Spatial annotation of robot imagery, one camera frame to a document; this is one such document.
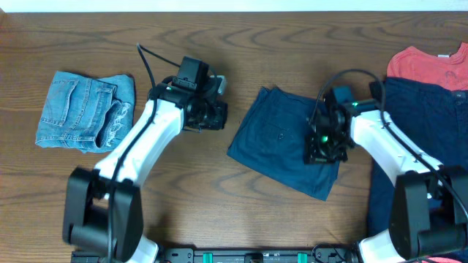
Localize folded light blue denim shorts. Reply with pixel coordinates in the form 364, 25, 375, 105
35, 72, 135, 153

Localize dark navy blue shorts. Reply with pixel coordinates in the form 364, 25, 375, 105
227, 88, 339, 201

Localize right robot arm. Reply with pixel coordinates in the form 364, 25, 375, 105
305, 99, 467, 262

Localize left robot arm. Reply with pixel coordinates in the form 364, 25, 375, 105
62, 83, 227, 262

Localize red t-shirt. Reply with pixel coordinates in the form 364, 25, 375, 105
387, 42, 467, 91

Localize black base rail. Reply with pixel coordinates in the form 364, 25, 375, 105
70, 243, 361, 263

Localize dark navy garment pile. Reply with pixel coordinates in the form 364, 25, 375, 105
367, 77, 467, 237

